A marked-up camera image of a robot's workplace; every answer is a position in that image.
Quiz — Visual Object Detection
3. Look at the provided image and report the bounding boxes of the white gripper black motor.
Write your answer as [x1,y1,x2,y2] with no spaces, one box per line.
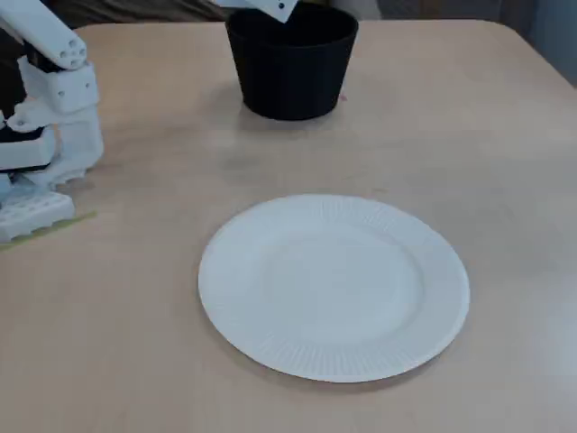
[215,0,299,23]

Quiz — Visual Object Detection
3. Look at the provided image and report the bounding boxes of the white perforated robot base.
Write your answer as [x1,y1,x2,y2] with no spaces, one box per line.
[0,187,76,243]

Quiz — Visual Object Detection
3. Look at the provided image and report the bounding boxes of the black pot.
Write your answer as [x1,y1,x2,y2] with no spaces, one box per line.
[224,4,361,122]

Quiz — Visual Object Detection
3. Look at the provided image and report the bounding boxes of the white paper plate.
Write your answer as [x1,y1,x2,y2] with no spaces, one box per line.
[197,193,471,384]

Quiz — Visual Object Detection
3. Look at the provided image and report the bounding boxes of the yellow-green tape under base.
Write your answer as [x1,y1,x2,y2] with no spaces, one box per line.
[0,209,98,252]

